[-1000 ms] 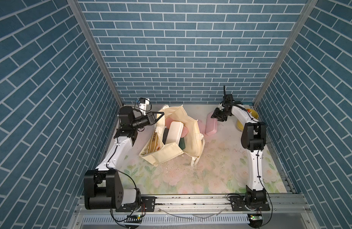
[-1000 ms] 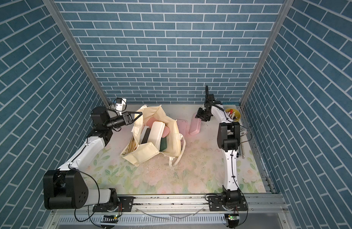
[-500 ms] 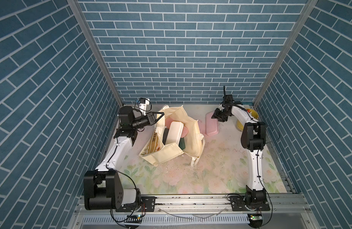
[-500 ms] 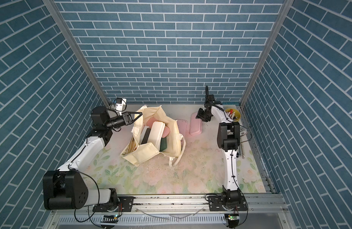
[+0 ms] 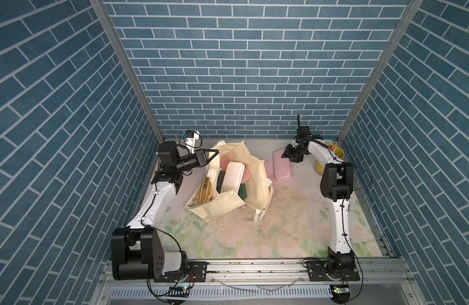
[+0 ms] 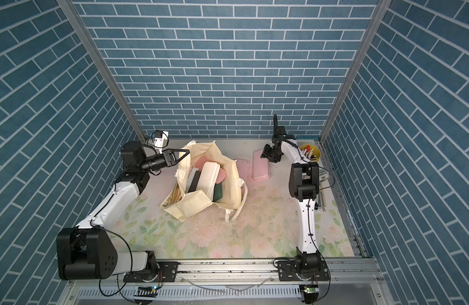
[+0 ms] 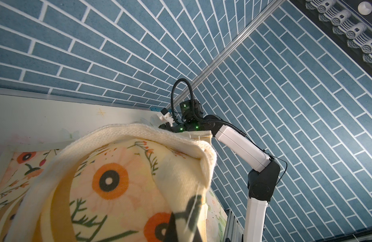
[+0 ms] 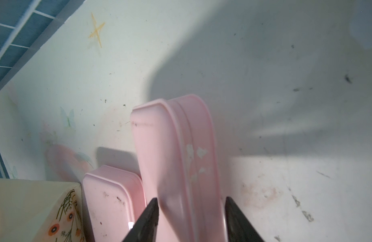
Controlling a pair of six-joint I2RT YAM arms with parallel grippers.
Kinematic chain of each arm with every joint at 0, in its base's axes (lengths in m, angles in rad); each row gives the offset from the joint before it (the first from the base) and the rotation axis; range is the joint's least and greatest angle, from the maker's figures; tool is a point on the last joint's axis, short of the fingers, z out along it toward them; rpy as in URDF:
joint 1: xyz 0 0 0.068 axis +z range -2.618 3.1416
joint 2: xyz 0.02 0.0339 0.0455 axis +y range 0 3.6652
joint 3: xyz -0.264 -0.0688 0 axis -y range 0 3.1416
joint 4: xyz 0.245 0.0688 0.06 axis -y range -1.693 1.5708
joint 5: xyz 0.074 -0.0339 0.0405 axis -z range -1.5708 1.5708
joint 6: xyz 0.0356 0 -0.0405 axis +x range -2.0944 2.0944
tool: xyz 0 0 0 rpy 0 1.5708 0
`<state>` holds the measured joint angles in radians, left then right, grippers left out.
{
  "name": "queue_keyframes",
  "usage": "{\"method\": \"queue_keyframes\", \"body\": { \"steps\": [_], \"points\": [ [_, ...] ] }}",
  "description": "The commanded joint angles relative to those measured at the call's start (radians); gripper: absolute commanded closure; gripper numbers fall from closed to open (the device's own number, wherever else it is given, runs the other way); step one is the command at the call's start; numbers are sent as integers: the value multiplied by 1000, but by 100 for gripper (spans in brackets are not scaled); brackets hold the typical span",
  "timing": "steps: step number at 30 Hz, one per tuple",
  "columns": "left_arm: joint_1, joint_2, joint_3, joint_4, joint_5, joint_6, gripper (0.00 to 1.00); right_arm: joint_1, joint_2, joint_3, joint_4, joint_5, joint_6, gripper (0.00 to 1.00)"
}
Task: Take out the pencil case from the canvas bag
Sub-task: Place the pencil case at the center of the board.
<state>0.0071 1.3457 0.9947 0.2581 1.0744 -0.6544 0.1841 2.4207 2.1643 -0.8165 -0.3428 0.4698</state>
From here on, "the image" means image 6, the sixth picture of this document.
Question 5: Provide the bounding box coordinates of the dark green case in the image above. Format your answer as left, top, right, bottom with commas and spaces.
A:
212, 183, 223, 202

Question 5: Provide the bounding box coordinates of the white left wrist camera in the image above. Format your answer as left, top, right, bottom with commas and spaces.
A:
150, 130, 169, 153

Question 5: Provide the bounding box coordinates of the yellow pen cup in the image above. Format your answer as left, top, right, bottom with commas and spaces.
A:
299, 144, 322, 163

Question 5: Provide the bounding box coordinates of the pink pencil case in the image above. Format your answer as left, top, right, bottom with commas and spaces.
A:
236, 159, 251, 182
252, 149, 270, 182

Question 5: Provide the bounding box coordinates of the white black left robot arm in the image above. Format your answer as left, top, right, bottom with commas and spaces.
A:
56, 141, 190, 282

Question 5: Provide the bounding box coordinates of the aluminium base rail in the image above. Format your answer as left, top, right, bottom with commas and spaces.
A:
58, 257, 393, 304

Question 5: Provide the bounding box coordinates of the rounded pink pouch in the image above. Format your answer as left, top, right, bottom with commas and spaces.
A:
195, 156, 227, 184

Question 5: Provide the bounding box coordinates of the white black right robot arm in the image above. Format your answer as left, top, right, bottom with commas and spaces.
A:
261, 127, 322, 279

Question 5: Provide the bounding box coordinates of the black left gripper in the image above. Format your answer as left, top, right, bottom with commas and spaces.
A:
139, 150, 189, 174

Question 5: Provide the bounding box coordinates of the white pencil case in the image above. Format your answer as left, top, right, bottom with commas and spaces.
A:
196, 172, 216, 201

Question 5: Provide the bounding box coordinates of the floral cream canvas bag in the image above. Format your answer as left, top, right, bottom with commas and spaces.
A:
160, 141, 248, 223

